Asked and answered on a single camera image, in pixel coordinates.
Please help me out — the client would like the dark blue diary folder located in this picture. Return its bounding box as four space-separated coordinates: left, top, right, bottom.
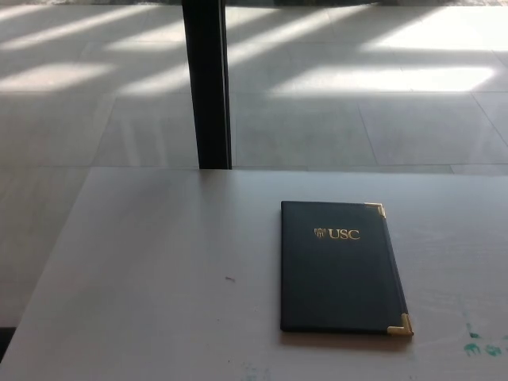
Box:
279 200 415 337

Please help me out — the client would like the black vertical post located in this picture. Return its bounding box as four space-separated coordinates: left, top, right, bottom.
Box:
181 0 233 171

